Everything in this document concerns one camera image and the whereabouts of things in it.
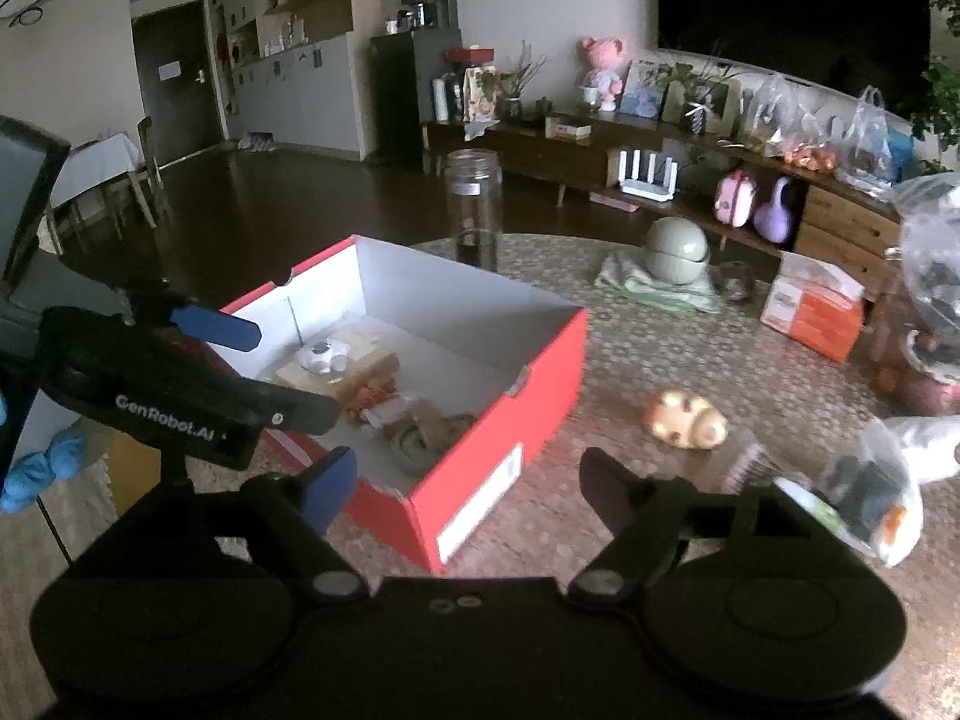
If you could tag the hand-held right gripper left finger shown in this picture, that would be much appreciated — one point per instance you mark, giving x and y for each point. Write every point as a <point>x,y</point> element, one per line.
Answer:
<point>330,487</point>

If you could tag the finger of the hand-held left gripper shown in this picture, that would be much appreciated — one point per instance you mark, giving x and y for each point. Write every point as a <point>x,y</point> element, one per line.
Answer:
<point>221,330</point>
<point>300,412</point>

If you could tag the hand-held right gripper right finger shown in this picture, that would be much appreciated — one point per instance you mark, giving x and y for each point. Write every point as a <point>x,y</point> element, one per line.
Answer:
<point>607,487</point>

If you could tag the white round gadget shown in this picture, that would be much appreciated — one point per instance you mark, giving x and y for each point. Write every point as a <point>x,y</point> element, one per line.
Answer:
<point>322,358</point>

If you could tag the orange snack packet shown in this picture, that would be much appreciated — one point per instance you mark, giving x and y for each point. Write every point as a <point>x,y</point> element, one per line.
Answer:
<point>371,394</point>

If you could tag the bagged sliced bread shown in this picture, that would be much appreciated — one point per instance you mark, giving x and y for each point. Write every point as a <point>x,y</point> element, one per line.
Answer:
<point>367,352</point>

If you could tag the red cardboard shoe box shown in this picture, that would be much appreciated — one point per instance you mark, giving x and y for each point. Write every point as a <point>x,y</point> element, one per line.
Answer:
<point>487,495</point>

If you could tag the clear bag of black pins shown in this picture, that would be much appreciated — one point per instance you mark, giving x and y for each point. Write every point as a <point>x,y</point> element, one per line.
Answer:
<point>746,469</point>

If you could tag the person's left hand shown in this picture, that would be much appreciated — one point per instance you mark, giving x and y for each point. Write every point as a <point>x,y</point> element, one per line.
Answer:
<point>52,465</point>

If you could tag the hot dog squishy toy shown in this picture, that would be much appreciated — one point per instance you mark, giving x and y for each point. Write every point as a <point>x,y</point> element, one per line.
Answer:
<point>686,420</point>

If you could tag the wooden dining chair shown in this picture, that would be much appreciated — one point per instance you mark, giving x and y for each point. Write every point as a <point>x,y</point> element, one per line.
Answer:
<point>146,172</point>

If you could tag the green folded cloth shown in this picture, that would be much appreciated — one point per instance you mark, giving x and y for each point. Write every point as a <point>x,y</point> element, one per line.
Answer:
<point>622,285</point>

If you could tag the dining table with white cloth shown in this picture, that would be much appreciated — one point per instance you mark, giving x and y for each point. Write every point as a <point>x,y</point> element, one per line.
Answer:
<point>97,165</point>

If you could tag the green white small packet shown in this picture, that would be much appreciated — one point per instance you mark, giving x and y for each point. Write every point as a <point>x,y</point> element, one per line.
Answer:
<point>814,514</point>

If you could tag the small dark glass cup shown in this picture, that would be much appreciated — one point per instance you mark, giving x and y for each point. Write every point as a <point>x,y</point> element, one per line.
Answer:
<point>735,281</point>

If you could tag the dark wooden door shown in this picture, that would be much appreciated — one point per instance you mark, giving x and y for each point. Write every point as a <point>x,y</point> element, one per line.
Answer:
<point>176,90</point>

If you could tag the green white stacked bowls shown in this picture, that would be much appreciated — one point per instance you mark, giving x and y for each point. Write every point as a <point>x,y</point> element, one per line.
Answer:
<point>677,251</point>

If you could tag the white plastic bag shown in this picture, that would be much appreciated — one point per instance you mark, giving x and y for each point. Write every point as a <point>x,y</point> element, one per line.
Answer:
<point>870,487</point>

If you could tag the orange tissue pack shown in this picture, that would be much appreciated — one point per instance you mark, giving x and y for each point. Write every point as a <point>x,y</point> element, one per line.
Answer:
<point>814,311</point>

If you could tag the tall glass jar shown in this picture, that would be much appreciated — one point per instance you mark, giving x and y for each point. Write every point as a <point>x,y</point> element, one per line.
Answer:
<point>472,202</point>

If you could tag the dark tall cabinet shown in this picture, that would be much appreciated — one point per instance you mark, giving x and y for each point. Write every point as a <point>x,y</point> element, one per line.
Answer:
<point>409,105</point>

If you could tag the white router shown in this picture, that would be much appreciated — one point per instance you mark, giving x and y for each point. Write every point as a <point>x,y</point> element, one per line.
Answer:
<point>649,180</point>

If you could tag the purple gourd ornament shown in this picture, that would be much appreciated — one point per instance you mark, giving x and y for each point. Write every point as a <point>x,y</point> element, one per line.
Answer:
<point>774,221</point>

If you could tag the pink toy backpack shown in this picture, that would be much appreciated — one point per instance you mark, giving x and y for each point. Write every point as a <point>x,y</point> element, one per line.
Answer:
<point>735,199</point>

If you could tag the white paper roll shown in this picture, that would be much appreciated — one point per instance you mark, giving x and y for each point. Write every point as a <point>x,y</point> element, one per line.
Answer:
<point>442,101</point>

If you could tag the clear bag of red fruits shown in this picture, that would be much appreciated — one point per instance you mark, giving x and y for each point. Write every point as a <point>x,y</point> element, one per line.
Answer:
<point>922,375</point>

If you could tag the floral paper bag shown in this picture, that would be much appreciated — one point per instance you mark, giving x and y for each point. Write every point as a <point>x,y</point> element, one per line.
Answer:
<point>481,94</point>

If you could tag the small cardboard box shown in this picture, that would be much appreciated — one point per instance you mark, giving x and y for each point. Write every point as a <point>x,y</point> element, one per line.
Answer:
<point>568,127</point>

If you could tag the red flat box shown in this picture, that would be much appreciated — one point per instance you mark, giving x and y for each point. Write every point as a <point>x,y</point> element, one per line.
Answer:
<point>470,57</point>

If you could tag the vase of dried twigs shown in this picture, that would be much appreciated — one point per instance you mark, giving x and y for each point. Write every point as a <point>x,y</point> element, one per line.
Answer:
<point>517,101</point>

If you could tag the black coffee machine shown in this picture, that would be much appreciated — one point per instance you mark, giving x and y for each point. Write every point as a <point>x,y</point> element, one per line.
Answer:
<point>427,7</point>

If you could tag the small potted plant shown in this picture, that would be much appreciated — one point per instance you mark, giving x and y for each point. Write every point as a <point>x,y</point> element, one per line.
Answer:
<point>701,97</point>

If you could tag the plastic bag of oranges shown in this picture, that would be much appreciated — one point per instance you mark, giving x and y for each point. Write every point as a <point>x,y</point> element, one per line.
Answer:
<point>787,127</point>

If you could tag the pink plush doll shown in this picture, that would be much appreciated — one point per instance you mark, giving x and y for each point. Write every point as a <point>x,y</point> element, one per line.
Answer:
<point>601,71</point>

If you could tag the plastic bag with blue box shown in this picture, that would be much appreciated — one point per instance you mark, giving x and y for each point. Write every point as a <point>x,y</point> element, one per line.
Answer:
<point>874,150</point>

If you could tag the tall potted plant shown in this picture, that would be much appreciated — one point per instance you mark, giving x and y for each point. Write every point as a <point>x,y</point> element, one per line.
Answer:
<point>941,90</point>

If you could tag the wall shelf unit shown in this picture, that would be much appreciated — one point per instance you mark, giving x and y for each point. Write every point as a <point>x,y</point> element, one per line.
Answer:
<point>315,90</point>

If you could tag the picture frame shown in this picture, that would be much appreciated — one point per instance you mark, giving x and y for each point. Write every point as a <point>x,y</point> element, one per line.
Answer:
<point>641,90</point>

